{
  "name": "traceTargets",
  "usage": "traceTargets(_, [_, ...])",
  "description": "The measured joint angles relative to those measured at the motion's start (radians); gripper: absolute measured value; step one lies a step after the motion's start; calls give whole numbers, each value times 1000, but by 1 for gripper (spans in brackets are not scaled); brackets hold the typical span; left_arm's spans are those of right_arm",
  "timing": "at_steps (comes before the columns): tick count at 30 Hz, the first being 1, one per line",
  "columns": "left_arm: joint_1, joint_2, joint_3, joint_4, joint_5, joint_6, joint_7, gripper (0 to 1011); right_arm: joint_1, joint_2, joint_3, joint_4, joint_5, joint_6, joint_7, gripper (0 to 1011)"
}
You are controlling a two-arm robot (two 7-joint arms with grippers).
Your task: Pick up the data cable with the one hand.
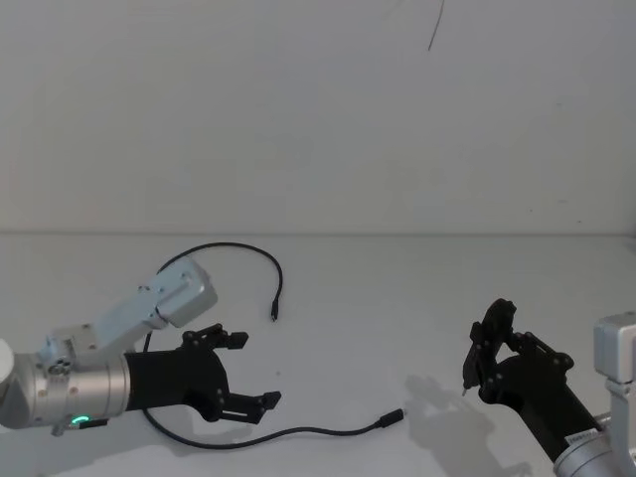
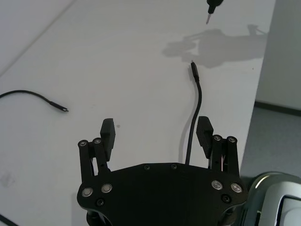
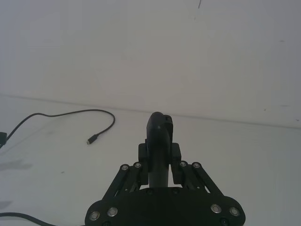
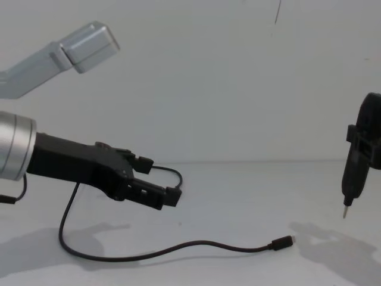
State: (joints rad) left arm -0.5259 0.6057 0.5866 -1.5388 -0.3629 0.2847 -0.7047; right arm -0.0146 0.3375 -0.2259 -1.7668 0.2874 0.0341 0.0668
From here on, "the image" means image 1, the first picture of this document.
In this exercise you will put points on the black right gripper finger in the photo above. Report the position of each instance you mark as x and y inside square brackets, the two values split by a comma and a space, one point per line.
[486, 348]
[539, 348]

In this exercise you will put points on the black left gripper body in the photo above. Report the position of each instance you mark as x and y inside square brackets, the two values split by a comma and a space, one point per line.
[174, 380]

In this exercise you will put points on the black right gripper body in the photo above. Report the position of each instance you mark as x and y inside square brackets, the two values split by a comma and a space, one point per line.
[541, 397]

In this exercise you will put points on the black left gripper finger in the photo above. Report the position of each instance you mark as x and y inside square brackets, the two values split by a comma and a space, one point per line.
[218, 337]
[248, 406]

